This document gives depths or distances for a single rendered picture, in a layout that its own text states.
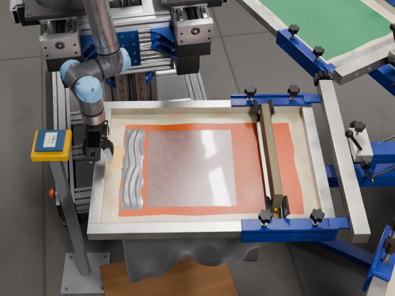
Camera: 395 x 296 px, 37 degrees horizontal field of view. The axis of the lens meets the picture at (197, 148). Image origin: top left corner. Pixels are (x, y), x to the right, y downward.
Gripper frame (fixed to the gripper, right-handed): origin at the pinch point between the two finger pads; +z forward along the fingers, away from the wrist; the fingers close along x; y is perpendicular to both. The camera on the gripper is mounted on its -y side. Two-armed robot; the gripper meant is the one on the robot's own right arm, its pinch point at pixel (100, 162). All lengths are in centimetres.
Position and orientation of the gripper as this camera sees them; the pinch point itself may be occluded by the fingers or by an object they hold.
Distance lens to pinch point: 207.4
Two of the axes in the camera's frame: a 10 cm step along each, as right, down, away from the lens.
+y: -0.3, -7.6, 6.5
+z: -0.1, 6.5, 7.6
